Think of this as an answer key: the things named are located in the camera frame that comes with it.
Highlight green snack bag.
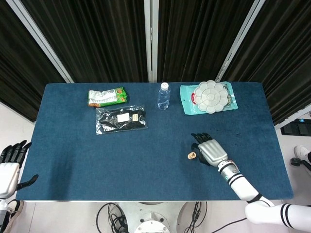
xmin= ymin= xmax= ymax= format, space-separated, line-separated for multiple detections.
xmin=87 ymin=86 xmax=129 ymax=108

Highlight white table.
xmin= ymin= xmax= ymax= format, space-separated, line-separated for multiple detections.
xmin=23 ymin=199 xmax=286 ymax=203

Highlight black pleated curtain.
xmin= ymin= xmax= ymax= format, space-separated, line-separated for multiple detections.
xmin=157 ymin=0 xmax=256 ymax=83
xmin=225 ymin=0 xmax=311 ymax=126
xmin=0 ymin=0 xmax=66 ymax=122
xmin=20 ymin=0 xmax=149 ymax=83

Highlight teal snack package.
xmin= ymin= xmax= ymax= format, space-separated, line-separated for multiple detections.
xmin=179 ymin=82 xmax=239 ymax=116

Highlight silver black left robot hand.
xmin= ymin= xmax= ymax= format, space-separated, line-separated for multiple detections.
xmin=0 ymin=140 xmax=39 ymax=199

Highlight white metal frame post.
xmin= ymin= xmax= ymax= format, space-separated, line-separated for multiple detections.
xmin=214 ymin=0 xmax=262 ymax=83
xmin=143 ymin=0 xmax=153 ymax=83
xmin=152 ymin=0 xmax=159 ymax=83
xmin=6 ymin=0 xmax=75 ymax=84

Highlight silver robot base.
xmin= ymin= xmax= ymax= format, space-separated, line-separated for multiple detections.
xmin=119 ymin=201 xmax=192 ymax=233

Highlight bagged black gloves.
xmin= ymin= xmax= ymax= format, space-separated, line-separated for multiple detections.
xmin=95 ymin=104 xmax=148 ymax=135

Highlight white shoe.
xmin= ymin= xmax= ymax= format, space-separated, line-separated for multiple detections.
xmin=293 ymin=145 xmax=311 ymax=161

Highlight black cable bundle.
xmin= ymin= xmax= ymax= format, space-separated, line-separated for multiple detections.
xmin=96 ymin=202 xmax=129 ymax=233
xmin=183 ymin=201 xmax=208 ymax=233

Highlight black electronic device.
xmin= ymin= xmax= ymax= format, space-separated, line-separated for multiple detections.
xmin=280 ymin=117 xmax=311 ymax=136

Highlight white screen base bar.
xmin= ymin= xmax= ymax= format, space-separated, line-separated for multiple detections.
xmin=274 ymin=104 xmax=311 ymax=127

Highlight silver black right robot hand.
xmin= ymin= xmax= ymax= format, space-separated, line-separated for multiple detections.
xmin=190 ymin=132 xmax=229 ymax=168

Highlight clear plastic water bottle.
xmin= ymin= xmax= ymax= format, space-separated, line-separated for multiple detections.
xmin=156 ymin=82 xmax=171 ymax=110

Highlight long black cable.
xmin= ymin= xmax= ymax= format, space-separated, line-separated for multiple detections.
xmin=206 ymin=216 xmax=247 ymax=231

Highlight black chair caster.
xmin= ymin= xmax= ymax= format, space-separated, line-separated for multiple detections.
xmin=290 ymin=157 xmax=311 ymax=170

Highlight blue felt table cover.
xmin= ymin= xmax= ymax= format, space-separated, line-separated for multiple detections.
xmin=16 ymin=82 xmax=294 ymax=201

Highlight white and black sneaker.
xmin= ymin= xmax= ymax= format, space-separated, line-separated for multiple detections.
xmin=7 ymin=199 xmax=25 ymax=220

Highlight white flower-shaped paint palette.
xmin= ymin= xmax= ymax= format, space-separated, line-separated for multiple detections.
xmin=193 ymin=81 xmax=229 ymax=114

